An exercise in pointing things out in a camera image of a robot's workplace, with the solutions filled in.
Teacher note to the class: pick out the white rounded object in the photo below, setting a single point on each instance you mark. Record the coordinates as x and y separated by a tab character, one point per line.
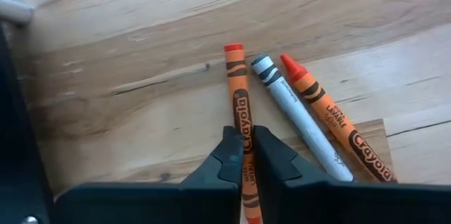
14	10

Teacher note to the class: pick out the grey Crayola crayon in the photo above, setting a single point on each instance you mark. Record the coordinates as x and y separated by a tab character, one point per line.
299	115

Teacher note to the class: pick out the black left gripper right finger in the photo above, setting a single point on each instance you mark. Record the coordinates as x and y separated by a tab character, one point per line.
275	174

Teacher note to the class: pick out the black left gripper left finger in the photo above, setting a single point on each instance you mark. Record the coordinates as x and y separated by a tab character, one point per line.
218	181

